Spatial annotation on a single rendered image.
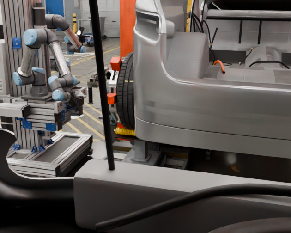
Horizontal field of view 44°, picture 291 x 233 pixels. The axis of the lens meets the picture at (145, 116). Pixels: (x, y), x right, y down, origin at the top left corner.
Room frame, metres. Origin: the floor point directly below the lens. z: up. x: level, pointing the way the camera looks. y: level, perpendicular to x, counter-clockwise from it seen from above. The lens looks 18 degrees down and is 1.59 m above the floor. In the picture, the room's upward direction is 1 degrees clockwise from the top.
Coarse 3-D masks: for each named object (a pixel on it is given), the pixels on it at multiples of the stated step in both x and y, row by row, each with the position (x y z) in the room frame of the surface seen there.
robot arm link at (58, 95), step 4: (60, 88) 2.57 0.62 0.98; (56, 92) 2.53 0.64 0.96; (60, 92) 2.52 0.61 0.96; (64, 92) 2.58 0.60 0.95; (52, 96) 2.53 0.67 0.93; (56, 96) 2.52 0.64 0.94; (60, 96) 2.51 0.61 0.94; (64, 96) 2.56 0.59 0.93; (56, 100) 2.53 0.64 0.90; (60, 100) 2.54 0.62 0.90; (64, 100) 2.58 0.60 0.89
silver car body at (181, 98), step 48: (144, 0) 2.08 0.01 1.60; (240, 0) 5.93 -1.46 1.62; (288, 0) 5.71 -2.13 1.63; (144, 48) 2.02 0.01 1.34; (192, 48) 2.71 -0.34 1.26; (240, 48) 5.15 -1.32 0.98; (288, 48) 5.01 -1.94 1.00; (144, 96) 2.02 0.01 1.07; (192, 96) 1.87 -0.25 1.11; (240, 96) 1.79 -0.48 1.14; (288, 96) 1.73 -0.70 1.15; (192, 144) 1.95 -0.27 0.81; (240, 144) 1.86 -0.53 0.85; (288, 144) 1.79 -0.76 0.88
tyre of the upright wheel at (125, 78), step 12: (132, 60) 2.91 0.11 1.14; (120, 72) 2.83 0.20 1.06; (132, 72) 2.81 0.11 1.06; (120, 84) 2.78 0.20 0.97; (132, 84) 2.76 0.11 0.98; (120, 96) 2.75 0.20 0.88; (132, 96) 2.73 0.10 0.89; (120, 108) 2.77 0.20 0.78; (132, 108) 2.73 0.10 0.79; (120, 120) 2.82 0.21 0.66; (132, 120) 2.78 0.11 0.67
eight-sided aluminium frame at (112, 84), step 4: (112, 72) 2.91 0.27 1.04; (112, 76) 2.88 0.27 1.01; (116, 76) 2.88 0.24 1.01; (112, 80) 2.85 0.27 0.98; (116, 80) 2.85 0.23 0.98; (112, 84) 2.83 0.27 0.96; (116, 84) 2.84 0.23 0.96; (112, 88) 2.87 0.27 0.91; (116, 88) 2.85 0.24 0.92; (112, 92) 2.87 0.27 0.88; (116, 92) 2.84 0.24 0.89; (112, 104) 2.87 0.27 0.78; (116, 104) 2.84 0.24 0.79; (112, 108) 2.83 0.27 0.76; (116, 108) 2.83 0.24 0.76; (112, 112) 2.86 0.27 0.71; (116, 112) 2.84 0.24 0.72; (116, 116) 2.96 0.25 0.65; (116, 120) 2.96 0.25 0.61
